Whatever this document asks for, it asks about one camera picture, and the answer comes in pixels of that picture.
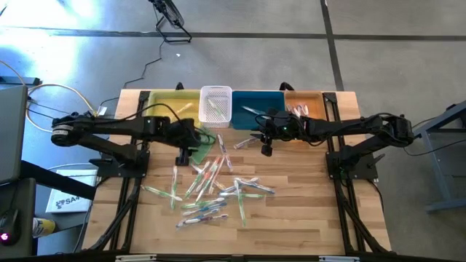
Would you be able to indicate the black floor fan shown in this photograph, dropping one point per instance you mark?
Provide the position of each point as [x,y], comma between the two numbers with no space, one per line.
[171,16]

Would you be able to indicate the white perforated basket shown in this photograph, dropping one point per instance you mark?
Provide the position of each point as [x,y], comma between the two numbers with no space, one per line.
[222,98]

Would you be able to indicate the black yellow power plug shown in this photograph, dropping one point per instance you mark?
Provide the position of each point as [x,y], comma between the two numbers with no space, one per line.
[91,113]

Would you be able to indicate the black computer mouse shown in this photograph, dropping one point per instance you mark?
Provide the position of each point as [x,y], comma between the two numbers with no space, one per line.
[9,227]

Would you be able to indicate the yellow white wrapped toothbrush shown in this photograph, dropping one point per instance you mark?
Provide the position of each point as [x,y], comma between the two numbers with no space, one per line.
[194,168]

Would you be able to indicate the yellow can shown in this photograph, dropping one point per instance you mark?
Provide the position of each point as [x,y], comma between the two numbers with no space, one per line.
[43,227]

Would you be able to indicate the blue plastic bin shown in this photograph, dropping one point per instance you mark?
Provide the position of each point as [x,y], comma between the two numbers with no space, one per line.
[247,98]

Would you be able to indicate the green packaged toothbrush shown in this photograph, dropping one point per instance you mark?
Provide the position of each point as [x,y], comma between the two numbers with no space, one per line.
[217,174]

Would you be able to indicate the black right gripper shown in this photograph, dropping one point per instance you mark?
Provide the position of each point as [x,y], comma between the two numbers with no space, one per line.
[284,127]

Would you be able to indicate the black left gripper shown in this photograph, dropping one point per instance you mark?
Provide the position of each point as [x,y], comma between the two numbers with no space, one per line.
[185,132]

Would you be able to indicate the orange white toothbrush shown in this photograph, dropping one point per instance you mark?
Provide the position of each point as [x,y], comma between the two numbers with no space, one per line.
[207,176]
[185,108]

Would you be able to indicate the green cloth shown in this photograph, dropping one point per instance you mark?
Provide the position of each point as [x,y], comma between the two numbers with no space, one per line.
[204,154]

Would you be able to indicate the white rail bracket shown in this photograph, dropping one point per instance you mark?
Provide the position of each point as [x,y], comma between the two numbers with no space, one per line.
[135,258]
[338,259]

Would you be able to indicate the black diagonal beam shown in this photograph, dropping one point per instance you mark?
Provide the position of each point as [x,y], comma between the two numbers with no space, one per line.
[58,182]

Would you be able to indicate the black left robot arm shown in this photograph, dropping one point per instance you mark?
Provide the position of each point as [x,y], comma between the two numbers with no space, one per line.
[120,127]

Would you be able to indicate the green white toothbrush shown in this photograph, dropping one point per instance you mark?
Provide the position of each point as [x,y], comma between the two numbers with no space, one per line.
[196,180]
[162,193]
[204,187]
[174,187]
[202,203]
[249,196]
[241,209]
[216,109]

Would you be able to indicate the black table edge rail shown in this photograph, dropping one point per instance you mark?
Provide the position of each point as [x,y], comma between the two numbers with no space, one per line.
[233,257]

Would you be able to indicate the black flat bar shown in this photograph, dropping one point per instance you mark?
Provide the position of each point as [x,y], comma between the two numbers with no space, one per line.
[20,80]

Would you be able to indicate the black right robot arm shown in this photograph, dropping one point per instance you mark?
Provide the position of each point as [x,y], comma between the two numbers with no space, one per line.
[346,125]

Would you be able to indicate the purple white toothbrush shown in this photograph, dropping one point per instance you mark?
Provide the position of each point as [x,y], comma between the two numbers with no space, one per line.
[291,108]
[211,218]
[299,109]
[243,143]
[224,153]
[306,109]

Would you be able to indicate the white printed box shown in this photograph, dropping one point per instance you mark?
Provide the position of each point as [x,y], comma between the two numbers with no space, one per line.
[71,196]

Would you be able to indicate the dark desk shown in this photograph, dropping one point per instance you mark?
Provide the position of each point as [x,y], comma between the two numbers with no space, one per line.
[27,196]

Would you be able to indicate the blue-grey metal table frame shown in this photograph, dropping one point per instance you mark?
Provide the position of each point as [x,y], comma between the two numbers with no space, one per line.
[435,171]

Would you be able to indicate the orange plastic bin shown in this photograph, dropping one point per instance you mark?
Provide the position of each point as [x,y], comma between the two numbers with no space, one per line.
[315,103]

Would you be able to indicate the yellow plastic bin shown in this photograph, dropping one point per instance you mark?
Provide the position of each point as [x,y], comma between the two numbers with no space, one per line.
[164,103]

